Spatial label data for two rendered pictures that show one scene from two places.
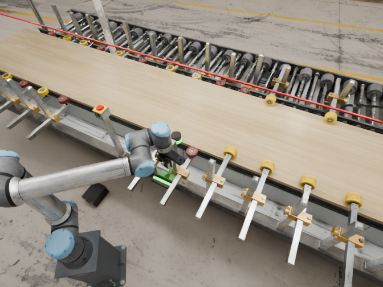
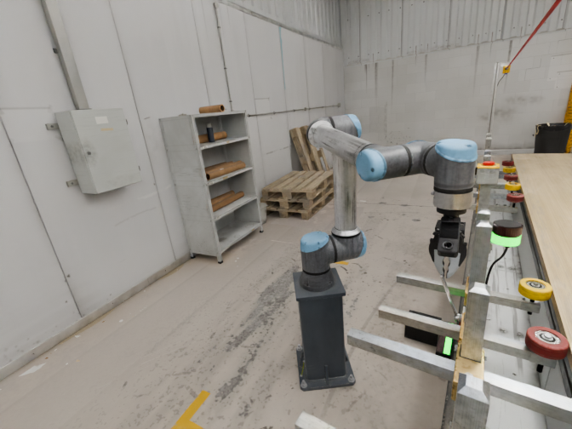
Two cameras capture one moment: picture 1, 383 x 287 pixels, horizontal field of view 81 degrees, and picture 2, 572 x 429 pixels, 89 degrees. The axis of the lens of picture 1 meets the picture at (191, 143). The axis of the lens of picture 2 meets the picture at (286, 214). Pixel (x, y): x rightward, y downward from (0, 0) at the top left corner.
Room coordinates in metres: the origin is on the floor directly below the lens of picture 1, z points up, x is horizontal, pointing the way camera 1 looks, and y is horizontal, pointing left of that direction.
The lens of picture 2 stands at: (0.35, -0.62, 1.50)
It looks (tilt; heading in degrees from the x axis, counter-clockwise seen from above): 19 degrees down; 96
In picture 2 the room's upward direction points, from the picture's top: 6 degrees counter-clockwise
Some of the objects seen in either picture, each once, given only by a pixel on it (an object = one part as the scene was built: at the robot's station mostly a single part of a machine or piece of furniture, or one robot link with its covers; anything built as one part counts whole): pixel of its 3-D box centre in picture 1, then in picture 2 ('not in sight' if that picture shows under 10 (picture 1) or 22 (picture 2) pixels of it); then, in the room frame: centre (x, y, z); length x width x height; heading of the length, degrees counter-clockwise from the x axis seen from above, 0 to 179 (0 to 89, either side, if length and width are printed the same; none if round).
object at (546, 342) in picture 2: (192, 155); (543, 353); (0.90, 0.00, 0.85); 0.08 x 0.08 x 0.11
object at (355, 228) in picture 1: (335, 238); not in sight; (0.30, -0.76, 0.87); 0.04 x 0.04 x 0.48; 61
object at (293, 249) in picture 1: (300, 218); not in sight; (0.39, -0.58, 0.95); 0.50 x 0.04 x 0.04; 151
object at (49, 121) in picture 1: (49, 121); (473, 207); (1.34, 1.19, 0.81); 0.44 x 0.03 x 0.04; 151
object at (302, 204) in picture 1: (289, 217); not in sight; (0.42, -0.54, 0.88); 0.04 x 0.04 x 0.48; 61
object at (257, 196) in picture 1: (253, 196); not in sight; (0.53, -0.35, 0.95); 0.14 x 0.06 x 0.05; 61
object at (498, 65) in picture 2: not in sight; (494, 122); (2.06, 2.33, 1.20); 0.15 x 0.12 x 1.00; 61
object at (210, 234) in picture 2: not in sight; (219, 184); (-0.73, 2.65, 0.78); 0.90 x 0.45 x 1.55; 67
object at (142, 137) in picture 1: (138, 142); (421, 157); (0.67, 0.25, 1.33); 0.12 x 0.12 x 0.09; 17
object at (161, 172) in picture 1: (172, 178); not in sight; (0.78, 0.15, 0.75); 0.26 x 0.01 x 0.10; 61
